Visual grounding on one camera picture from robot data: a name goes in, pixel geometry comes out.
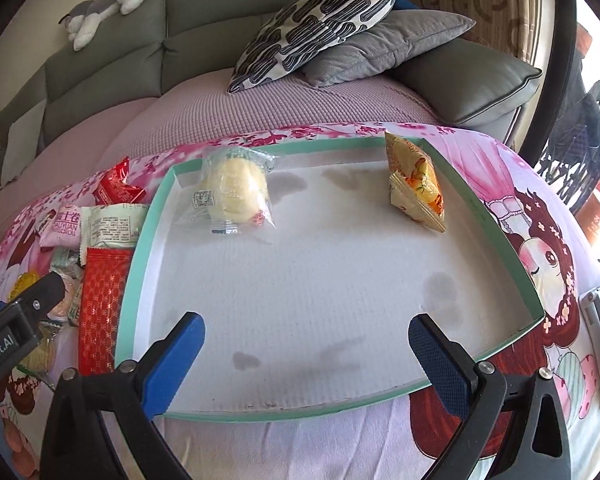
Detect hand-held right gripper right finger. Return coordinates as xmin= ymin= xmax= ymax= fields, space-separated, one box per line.
xmin=407 ymin=313 xmax=573 ymax=480

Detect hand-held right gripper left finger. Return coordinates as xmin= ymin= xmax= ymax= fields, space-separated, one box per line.
xmin=40 ymin=311 xmax=207 ymax=480

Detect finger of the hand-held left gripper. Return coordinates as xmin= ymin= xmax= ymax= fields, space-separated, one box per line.
xmin=7 ymin=271 xmax=67 ymax=324

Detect pink round pastry packet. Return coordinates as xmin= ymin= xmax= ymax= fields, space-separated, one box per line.
xmin=47 ymin=272 xmax=86 ymax=328

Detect yellow cake packet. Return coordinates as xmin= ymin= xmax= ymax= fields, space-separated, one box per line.
xmin=5 ymin=271 xmax=43 ymax=303

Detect red patterned packet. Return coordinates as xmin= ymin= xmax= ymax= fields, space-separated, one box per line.
xmin=78 ymin=247 xmax=133 ymax=376

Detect pink snack packet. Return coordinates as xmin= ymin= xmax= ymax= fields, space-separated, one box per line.
xmin=39 ymin=206 xmax=93 ymax=250

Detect white green snack packet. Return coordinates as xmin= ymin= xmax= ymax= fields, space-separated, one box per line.
xmin=80 ymin=203 xmax=150 ymax=253

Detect red snack packet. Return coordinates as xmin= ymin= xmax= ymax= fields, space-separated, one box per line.
xmin=92 ymin=156 xmax=146 ymax=206

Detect green-edged white cardboard box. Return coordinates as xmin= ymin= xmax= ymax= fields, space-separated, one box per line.
xmin=114 ymin=135 xmax=546 ymax=423

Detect yellow orange snack packet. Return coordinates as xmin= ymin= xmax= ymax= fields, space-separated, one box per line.
xmin=384 ymin=131 xmax=447 ymax=233

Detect clear-wrapped pale bun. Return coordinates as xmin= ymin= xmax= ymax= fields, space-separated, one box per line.
xmin=172 ymin=147 xmax=278 ymax=246

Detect light grey cushion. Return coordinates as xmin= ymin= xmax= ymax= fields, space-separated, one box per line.
xmin=0 ymin=122 xmax=48 ymax=186

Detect printed cartoon blanket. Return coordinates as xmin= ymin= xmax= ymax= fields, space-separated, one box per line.
xmin=0 ymin=122 xmax=600 ymax=480

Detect metal tool at edge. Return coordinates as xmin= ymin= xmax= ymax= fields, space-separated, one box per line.
xmin=577 ymin=262 xmax=600 ymax=411

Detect grey sofa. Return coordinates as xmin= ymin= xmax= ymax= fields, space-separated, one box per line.
xmin=0 ymin=0 xmax=543 ymax=191

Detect black metal rack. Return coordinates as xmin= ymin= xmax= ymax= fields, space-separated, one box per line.
xmin=535 ymin=80 xmax=600 ymax=211

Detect pink waffle sofa cover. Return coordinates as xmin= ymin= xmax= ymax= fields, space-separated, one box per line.
xmin=100 ymin=67 xmax=441 ymax=171

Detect grey white plush dog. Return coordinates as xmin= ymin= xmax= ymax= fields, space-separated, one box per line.
xmin=57 ymin=0 xmax=160 ymax=52

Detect grey pillow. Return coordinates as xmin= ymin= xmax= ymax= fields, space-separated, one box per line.
xmin=302 ymin=10 xmax=476 ymax=88

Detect black white patterned pillow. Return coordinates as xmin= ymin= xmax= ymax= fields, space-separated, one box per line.
xmin=228 ymin=0 xmax=402 ymax=94

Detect beige patterned curtain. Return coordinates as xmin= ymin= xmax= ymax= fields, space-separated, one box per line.
xmin=400 ymin=0 xmax=556 ymax=61

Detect dark window frame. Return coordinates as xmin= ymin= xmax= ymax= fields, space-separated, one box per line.
xmin=517 ymin=0 xmax=581 ymax=166

